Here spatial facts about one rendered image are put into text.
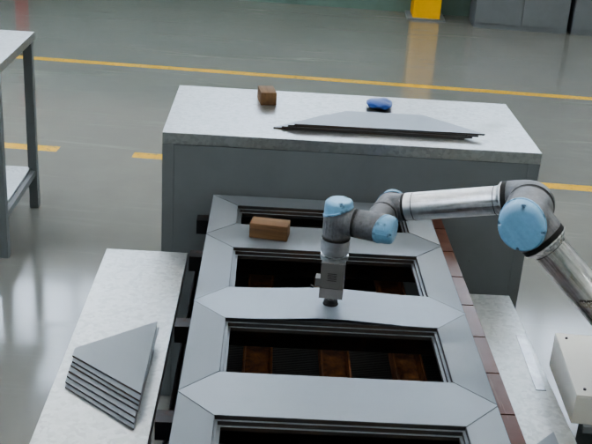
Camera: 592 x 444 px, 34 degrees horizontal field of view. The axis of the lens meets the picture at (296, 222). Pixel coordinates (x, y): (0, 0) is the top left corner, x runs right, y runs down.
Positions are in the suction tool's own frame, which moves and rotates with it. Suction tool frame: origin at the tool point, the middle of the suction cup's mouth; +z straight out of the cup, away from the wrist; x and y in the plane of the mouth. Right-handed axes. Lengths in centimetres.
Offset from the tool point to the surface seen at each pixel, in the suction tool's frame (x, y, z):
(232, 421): -17, 57, 1
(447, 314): 31.8, -2.5, -0.1
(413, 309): 22.7, -3.4, -0.2
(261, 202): -29, -70, 0
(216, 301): -30.8, 4.1, -0.3
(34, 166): -172, -237, 60
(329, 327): 0.7, 9.4, 0.9
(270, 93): -33, -117, -25
